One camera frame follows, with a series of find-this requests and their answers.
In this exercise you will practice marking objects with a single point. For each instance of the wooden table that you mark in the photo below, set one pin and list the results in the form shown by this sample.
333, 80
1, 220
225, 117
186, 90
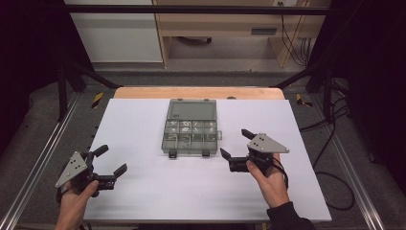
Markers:
198, 93

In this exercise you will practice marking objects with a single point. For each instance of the black horizontal frame bar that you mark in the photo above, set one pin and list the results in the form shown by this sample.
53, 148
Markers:
191, 9

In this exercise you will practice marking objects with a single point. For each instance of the grey plastic organizer box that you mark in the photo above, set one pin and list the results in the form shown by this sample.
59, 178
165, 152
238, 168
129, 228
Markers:
191, 127

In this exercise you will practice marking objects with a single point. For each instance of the light wooden desk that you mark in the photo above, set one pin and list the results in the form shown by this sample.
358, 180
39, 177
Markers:
220, 22

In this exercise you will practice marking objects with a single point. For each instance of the white cabinet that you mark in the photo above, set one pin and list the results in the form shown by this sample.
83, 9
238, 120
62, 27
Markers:
118, 35

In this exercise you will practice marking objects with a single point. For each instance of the person's left hand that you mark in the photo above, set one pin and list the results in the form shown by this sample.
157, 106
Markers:
76, 199

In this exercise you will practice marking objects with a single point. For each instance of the white board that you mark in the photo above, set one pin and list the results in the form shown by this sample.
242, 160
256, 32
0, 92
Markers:
159, 191

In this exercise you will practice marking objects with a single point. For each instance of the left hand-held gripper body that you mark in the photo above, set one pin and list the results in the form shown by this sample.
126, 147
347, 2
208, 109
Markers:
75, 167

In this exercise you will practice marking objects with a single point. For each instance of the person's right hand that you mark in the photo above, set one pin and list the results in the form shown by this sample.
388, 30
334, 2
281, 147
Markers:
271, 188

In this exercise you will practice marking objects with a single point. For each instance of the yellow clamp right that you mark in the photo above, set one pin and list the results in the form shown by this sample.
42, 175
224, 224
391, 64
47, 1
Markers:
301, 101

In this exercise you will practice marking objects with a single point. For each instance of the black metal frame stand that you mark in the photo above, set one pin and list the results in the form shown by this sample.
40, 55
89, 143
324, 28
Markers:
62, 92
326, 89

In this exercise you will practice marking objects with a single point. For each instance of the aluminium rail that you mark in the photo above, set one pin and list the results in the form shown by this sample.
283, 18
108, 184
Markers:
351, 169
38, 163

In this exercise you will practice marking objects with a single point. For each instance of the yellow clamp left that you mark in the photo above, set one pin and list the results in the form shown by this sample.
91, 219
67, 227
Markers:
97, 100

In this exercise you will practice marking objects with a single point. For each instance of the yellow clamp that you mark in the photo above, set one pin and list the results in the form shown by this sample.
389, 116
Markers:
97, 100
301, 101

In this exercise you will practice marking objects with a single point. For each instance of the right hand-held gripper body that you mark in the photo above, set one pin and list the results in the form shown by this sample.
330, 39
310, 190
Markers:
265, 145

